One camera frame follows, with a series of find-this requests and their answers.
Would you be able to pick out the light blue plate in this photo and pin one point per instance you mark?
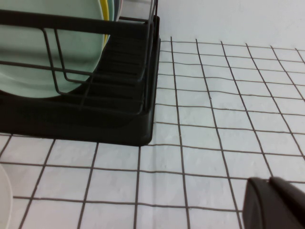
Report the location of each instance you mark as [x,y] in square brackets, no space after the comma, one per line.
[112,9]

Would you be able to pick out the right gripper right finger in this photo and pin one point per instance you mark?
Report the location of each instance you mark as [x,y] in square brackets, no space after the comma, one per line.
[291,193]

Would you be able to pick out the yellow plate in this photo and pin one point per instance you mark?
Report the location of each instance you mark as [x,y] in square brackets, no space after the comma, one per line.
[106,14]

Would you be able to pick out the mint green plate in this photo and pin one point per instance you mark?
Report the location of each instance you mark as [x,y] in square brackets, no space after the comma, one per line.
[28,71]

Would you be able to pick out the black plastic drip tray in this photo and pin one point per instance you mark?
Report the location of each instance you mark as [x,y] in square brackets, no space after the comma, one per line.
[124,124]

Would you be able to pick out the white plate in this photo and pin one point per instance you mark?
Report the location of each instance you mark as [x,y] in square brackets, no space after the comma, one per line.
[4,200]

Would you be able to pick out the light green plate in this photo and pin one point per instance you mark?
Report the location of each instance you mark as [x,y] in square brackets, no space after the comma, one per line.
[119,4]

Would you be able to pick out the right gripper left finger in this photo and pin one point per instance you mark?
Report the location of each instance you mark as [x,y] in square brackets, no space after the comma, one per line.
[259,210]

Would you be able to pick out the white grid tablecloth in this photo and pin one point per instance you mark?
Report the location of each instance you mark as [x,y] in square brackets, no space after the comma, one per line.
[205,148]

